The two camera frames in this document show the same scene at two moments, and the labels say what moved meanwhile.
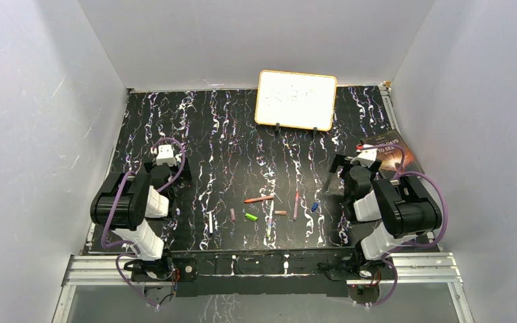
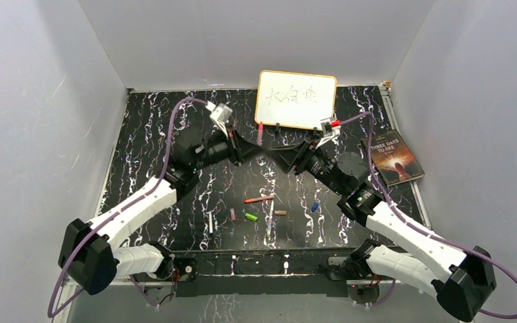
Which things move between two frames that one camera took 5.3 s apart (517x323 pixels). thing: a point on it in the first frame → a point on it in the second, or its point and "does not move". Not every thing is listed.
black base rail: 284,272 does not move
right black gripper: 340,159 → 300,154
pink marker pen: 296,205 → 260,134
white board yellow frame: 295,100 does not move
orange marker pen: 258,198 does not move
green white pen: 269,227 does not move
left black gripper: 184,175 → 246,149
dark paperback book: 390,157 does not move
